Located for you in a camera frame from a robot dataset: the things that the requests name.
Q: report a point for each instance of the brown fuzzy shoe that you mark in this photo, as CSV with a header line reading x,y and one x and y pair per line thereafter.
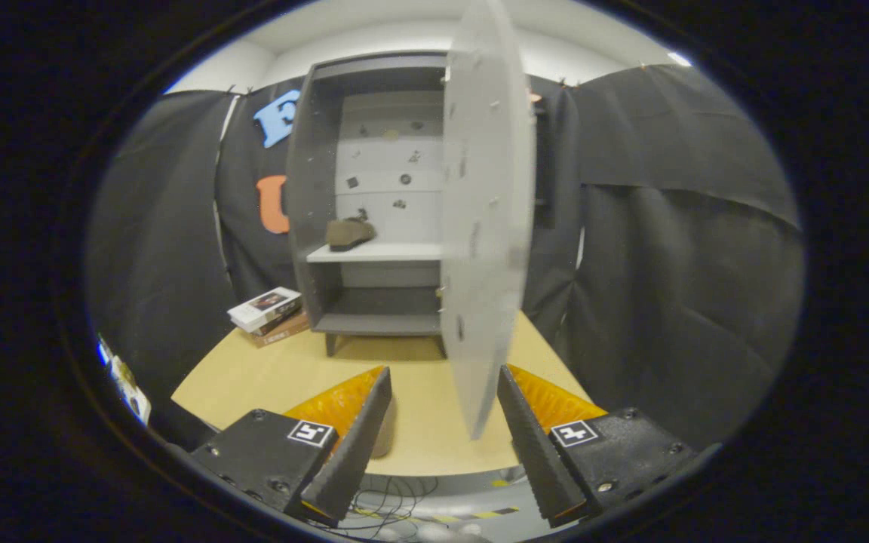
x,y
385,437
348,234

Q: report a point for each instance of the grey shoe cabinet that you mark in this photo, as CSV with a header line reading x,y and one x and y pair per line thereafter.
x,y
314,188

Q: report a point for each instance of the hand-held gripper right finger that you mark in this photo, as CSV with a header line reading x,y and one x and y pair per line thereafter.
x,y
536,452

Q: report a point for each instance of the white rounded object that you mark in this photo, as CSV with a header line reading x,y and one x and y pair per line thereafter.
x,y
434,532

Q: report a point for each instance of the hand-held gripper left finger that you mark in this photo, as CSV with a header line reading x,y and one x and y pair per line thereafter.
x,y
355,452

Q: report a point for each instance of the small ceiling light panel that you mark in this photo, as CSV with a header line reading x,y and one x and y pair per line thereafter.
x,y
680,59

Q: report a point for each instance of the yellow black floor tape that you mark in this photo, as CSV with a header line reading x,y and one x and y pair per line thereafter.
x,y
472,515

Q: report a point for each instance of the black backdrop cloth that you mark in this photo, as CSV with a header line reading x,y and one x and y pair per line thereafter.
x,y
668,264

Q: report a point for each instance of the brown book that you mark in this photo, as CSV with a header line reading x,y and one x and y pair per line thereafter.
x,y
284,333

